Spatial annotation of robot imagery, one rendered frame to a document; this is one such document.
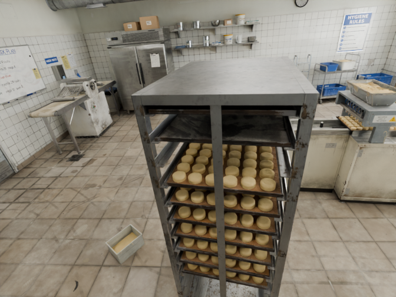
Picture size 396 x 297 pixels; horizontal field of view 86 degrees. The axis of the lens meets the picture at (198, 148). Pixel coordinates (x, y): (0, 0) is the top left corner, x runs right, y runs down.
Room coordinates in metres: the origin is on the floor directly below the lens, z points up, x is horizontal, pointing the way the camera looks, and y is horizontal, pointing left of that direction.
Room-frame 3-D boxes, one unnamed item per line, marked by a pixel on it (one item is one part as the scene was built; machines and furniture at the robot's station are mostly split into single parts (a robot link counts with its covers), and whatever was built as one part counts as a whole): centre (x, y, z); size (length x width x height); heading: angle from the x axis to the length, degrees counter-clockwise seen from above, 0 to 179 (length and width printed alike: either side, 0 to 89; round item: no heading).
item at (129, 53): (6.06, 1.22, 1.02); 1.40 x 0.90 x 2.05; 83
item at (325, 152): (2.23, -1.35, 0.45); 0.70 x 0.34 x 0.90; 78
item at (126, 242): (1.48, 0.84, 0.08); 0.30 x 0.22 x 0.16; 137
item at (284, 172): (0.78, -0.33, 1.59); 0.64 x 0.03 x 0.03; 163
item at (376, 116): (2.13, -1.84, 1.01); 0.72 x 0.33 x 0.34; 168
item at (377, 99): (2.13, -1.84, 1.25); 0.56 x 0.29 x 0.14; 168
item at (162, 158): (0.90, 0.04, 1.59); 0.64 x 0.03 x 0.03; 163
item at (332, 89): (5.52, -3.65, 0.28); 0.56 x 0.38 x 0.20; 91
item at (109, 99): (6.39, 2.49, 0.33); 0.54 x 0.53 x 0.66; 83
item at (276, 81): (0.84, -0.15, 0.93); 0.64 x 0.51 x 1.78; 163
